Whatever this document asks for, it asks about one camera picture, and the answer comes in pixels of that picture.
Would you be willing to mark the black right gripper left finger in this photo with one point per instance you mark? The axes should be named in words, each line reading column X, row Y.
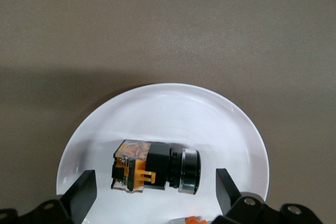
column 81, row 195

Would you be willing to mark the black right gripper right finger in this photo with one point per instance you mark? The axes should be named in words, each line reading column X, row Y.
column 231, row 195

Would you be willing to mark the pale pink round plate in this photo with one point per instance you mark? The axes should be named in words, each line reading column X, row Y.
column 170, row 119

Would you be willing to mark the brown leather table mat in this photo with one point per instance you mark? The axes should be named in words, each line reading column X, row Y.
column 78, row 24

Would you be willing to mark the small grey green switch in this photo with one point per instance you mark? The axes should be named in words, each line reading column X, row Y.
column 193, row 220

